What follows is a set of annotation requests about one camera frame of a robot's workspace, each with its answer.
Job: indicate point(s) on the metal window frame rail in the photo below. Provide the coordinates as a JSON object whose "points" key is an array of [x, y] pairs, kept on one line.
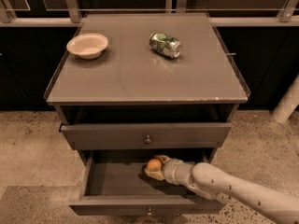
{"points": [[223, 13]]}

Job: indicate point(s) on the grey drawer cabinet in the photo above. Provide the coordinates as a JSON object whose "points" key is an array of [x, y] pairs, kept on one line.
{"points": [[131, 83]]}

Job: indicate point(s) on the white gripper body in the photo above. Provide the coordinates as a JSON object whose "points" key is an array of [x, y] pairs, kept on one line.
{"points": [[170, 170]]}

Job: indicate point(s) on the grey open middle drawer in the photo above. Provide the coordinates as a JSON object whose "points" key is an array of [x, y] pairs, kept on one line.
{"points": [[115, 184]]}

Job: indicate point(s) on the orange fruit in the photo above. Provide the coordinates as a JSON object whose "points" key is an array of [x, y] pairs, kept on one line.
{"points": [[154, 165]]}

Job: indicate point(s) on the green soda can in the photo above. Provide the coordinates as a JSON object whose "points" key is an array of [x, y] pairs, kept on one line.
{"points": [[165, 44]]}

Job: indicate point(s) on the grey top drawer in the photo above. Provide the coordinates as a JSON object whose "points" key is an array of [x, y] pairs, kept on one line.
{"points": [[145, 135]]}

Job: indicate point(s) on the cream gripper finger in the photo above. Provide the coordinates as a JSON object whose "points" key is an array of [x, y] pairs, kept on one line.
{"points": [[155, 174], [161, 160]]}

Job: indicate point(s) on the beige paper bowl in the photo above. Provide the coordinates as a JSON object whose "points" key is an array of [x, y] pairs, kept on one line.
{"points": [[87, 46]]}

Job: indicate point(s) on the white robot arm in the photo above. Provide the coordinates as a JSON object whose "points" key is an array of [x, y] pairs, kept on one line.
{"points": [[207, 181]]}

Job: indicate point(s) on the white table leg post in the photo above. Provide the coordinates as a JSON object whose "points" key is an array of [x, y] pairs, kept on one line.
{"points": [[288, 103]]}

